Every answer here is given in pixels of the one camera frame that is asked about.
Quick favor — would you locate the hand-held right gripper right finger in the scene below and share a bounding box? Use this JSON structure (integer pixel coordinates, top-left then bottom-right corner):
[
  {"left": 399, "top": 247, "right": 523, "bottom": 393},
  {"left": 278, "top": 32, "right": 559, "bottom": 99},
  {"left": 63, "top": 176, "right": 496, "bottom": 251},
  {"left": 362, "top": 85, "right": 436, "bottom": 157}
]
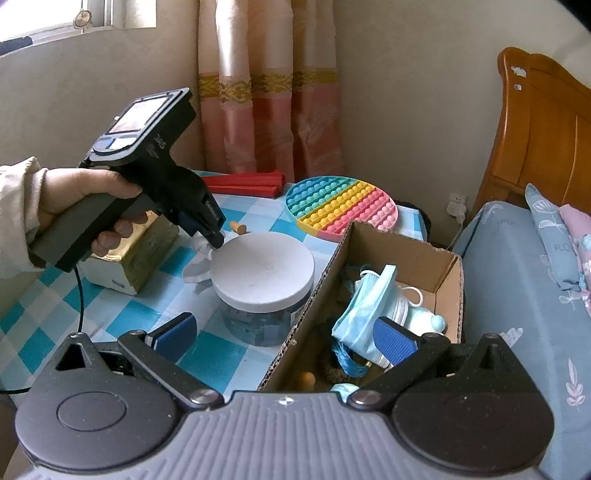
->
[{"left": 347, "top": 316, "right": 523, "bottom": 411}]

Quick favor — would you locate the red folded bar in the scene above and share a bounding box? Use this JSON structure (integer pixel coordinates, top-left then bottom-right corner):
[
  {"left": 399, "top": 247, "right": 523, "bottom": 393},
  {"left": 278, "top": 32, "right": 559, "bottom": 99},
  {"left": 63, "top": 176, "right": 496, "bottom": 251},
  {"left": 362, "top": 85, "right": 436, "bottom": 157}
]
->
[{"left": 203, "top": 171, "right": 284, "bottom": 199}]

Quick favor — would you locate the window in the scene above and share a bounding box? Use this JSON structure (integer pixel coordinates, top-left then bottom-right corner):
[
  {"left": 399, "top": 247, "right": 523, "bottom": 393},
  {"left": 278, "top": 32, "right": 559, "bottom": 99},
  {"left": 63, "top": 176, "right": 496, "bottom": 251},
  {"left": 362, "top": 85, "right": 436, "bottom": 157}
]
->
[{"left": 0, "top": 0, "right": 114, "bottom": 47}]

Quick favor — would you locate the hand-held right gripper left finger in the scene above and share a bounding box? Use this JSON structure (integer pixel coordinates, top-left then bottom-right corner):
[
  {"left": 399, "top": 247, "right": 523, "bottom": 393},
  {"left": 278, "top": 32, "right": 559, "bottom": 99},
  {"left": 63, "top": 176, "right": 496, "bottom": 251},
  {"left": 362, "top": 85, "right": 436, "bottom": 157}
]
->
[{"left": 54, "top": 312, "right": 225, "bottom": 411}]

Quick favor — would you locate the wooden bed headboard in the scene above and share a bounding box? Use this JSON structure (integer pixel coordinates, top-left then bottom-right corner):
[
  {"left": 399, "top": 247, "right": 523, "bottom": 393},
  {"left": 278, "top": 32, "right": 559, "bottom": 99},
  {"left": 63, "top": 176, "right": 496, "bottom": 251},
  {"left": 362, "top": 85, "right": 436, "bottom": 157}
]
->
[{"left": 471, "top": 46, "right": 591, "bottom": 222}]

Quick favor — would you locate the black cable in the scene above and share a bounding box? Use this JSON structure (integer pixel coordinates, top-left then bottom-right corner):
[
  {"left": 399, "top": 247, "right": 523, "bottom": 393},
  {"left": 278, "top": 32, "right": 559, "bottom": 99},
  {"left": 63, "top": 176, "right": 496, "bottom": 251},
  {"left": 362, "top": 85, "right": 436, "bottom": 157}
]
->
[{"left": 0, "top": 268, "right": 86, "bottom": 395}]

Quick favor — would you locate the pink cloth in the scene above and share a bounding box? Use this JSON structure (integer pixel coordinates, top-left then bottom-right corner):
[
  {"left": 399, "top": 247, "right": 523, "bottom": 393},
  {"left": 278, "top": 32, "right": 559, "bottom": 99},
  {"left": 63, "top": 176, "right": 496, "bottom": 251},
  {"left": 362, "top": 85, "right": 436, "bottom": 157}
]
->
[{"left": 558, "top": 203, "right": 591, "bottom": 319}]

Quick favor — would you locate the person's left hand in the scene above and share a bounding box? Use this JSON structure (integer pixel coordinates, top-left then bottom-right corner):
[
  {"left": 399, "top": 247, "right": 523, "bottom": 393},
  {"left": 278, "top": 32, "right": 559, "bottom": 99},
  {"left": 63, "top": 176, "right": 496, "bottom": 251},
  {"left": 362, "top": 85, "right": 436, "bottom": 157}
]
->
[{"left": 34, "top": 167, "right": 150, "bottom": 257}]

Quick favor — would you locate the blue checkered tablecloth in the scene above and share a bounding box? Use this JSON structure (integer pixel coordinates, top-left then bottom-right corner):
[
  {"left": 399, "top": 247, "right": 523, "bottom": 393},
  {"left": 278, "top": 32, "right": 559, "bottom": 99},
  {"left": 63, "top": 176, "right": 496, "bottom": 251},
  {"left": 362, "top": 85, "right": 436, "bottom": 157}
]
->
[{"left": 0, "top": 171, "right": 426, "bottom": 398}]

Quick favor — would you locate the pink patterned curtain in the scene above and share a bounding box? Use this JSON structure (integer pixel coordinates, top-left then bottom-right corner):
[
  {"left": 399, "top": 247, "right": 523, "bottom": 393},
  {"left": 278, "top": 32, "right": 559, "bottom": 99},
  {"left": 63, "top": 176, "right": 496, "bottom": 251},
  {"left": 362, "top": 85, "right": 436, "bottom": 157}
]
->
[{"left": 198, "top": 0, "right": 345, "bottom": 181}]

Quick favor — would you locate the blue floral pillow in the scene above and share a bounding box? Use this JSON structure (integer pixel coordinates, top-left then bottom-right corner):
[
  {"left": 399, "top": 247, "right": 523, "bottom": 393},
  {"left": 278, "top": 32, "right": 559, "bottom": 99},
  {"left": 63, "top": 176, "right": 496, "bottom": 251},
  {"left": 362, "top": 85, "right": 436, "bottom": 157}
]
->
[{"left": 525, "top": 184, "right": 591, "bottom": 292}]

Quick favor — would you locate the person's left forearm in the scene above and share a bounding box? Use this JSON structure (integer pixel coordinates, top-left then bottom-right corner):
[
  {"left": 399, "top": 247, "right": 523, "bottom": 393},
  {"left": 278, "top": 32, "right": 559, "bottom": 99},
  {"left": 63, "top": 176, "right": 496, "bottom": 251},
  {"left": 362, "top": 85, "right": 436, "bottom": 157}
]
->
[{"left": 0, "top": 157, "right": 49, "bottom": 280}]

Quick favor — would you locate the blue floral bed sheet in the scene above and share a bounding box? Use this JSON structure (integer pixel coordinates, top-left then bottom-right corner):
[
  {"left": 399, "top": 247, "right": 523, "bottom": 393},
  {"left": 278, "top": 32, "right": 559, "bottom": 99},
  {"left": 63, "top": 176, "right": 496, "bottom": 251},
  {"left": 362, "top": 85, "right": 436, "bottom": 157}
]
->
[{"left": 452, "top": 200, "right": 591, "bottom": 480}]

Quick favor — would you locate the rainbow bubble pop toy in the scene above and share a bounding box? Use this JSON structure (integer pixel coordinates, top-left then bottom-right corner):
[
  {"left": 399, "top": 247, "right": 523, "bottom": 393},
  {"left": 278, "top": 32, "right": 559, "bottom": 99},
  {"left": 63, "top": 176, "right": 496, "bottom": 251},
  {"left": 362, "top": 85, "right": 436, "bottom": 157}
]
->
[{"left": 285, "top": 175, "right": 399, "bottom": 243}]

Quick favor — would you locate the white face mask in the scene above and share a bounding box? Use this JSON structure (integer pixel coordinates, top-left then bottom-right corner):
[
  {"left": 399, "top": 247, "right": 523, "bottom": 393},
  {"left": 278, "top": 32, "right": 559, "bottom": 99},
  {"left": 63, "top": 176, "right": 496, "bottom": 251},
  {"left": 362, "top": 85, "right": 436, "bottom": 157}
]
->
[{"left": 392, "top": 285, "right": 424, "bottom": 324}]

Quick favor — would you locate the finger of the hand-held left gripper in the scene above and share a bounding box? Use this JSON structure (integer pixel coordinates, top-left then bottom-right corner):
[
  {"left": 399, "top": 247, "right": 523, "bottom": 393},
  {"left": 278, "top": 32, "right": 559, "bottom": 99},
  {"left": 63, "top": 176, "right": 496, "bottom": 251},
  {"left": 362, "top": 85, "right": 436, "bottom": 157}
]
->
[
  {"left": 194, "top": 196, "right": 227, "bottom": 249},
  {"left": 178, "top": 212, "right": 206, "bottom": 239}
]

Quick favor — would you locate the brown cardboard box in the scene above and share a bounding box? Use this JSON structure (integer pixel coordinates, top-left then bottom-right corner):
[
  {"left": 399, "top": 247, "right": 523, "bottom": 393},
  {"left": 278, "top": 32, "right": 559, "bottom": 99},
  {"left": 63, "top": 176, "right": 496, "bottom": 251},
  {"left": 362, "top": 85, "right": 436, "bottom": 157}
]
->
[{"left": 257, "top": 222, "right": 464, "bottom": 393}]

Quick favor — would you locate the clear jar with white lid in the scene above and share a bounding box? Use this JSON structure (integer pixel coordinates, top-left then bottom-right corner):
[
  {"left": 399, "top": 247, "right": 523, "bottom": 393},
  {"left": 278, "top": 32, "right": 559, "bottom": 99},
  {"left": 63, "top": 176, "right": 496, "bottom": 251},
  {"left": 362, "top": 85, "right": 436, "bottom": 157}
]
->
[{"left": 211, "top": 232, "right": 315, "bottom": 347}]

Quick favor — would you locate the pale blue rounded object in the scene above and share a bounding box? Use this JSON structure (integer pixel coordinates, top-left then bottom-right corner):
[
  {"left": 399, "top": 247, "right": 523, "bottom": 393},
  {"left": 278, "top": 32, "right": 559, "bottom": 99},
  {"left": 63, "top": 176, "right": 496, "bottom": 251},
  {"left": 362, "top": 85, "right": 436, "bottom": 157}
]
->
[{"left": 409, "top": 308, "right": 448, "bottom": 334}]

